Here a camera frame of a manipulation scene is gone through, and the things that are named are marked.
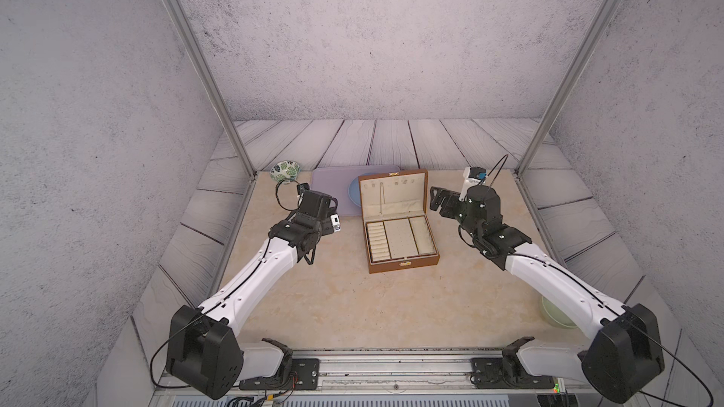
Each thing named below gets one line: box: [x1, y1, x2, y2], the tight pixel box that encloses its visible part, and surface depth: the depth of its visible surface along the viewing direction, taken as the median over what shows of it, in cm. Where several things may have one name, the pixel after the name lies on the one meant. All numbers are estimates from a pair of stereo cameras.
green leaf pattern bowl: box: [269, 160, 301, 185], surface depth 121 cm
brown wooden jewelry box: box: [358, 168, 441, 275], surface depth 96 cm
